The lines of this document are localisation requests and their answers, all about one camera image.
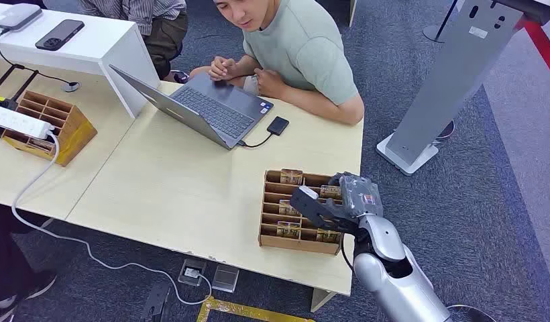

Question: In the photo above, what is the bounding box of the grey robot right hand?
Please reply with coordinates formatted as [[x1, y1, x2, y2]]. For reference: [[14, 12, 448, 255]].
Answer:
[[329, 172, 385, 219]]

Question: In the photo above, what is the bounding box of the gold printed card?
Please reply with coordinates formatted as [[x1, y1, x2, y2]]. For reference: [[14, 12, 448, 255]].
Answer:
[[319, 185, 343, 201], [280, 168, 304, 186], [276, 221, 302, 239], [315, 228, 343, 244], [278, 199, 302, 217]]

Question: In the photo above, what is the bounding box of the wooden card holder with cards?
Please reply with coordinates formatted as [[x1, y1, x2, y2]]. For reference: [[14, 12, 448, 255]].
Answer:
[[258, 168, 345, 257]]

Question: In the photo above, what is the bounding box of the person's left hand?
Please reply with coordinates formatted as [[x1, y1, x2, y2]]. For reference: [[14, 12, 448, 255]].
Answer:
[[254, 67, 288, 101]]

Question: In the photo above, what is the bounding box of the person's hand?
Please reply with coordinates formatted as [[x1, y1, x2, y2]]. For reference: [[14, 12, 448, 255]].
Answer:
[[207, 56, 239, 83], [254, 67, 288, 101]]

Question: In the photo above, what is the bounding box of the seated person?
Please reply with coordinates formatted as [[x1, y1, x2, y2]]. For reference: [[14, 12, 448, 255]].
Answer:
[[188, 0, 365, 127]]

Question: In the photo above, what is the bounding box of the person's right hand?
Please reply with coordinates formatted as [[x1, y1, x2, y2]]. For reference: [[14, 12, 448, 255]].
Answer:
[[207, 56, 239, 83]]

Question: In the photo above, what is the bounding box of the person in the background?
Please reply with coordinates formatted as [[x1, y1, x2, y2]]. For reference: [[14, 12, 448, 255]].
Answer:
[[76, 0, 190, 84]]

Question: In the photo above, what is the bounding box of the empty wooden card holder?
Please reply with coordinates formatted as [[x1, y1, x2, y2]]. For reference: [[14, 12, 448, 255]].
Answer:
[[0, 90, 99, 168]]

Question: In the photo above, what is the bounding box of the standing person's leg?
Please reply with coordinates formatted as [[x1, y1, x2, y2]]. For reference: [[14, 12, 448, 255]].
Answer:
[[0, 201, 58, 322]]

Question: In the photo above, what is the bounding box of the dark shoe behind kiosk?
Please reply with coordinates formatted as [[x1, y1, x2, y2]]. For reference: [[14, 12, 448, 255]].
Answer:
[[434, 119, 457, 142]]

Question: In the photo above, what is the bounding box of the black external drive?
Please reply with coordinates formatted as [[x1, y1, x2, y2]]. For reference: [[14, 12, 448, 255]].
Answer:
[[266, 115, 290, 137]]

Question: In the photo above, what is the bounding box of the white table leg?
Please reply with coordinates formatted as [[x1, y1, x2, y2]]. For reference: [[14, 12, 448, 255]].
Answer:
[[310, 287, 339, 314]]

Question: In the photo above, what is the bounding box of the grey kiosk stand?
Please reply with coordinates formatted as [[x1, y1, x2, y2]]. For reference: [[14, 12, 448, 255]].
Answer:
[[375, 0, 526, 177]]

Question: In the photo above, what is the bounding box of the clear floor socket lid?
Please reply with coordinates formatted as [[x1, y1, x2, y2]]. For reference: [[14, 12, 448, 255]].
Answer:
[[211, 264, 241, 294]]

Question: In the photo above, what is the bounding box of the grey laptop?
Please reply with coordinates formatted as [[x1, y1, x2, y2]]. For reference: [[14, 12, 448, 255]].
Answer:
[[108, 64, 275, 151]]

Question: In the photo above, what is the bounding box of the yellow floor tape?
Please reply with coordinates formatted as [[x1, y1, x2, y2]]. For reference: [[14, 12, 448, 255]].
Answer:
[[195, 296, 317, 322]]

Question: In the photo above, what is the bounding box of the round base pole stand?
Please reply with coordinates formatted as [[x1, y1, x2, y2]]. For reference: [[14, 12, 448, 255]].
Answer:
[[422, 0, 459, 44]]

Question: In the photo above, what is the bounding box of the floor socket box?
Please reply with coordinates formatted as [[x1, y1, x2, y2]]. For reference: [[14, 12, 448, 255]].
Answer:
[[177, 258, 208, 288]]

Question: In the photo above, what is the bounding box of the black floor plate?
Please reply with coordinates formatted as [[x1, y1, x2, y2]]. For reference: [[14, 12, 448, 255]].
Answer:
[[140, 281, 172, 322]]

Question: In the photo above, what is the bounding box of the red barrier strip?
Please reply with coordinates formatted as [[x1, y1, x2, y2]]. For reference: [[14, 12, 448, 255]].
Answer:
[[520, 17, 550, 85]]

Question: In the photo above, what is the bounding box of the white desk riser shelf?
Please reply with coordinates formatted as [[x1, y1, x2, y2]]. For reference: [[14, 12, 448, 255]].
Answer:
[[0, 7, 161, 119]]

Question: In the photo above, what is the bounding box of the black smartphone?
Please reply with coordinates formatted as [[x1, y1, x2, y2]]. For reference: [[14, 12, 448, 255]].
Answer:
[[34, 18, 86, 52]]

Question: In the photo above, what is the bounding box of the white power strip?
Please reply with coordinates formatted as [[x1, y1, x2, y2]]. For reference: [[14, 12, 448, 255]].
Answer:
[[0, 103, 56, 140]]

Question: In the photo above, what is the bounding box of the black folding stand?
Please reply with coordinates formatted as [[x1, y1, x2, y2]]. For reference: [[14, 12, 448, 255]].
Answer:
[[0, 64, 40, 112]]

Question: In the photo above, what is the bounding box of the grey mini computer box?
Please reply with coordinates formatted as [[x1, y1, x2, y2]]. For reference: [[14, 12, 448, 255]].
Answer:
[[0, 3, 44, 33]]

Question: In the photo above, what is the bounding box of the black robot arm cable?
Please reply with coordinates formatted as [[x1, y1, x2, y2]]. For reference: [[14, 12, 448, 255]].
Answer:
[[339, 233, 356, 273]]

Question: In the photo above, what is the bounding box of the black drive cable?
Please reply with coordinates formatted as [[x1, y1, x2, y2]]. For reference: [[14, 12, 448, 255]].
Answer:
[[237, 132, 274, 149]]

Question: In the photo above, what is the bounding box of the white power cable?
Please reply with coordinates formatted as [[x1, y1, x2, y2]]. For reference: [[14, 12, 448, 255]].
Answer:
[[10, 132, 213, 307]]

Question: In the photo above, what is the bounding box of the thin black cable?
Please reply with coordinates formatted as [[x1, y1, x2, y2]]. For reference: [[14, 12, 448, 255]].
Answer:
[[0, 28, 74, 87]]

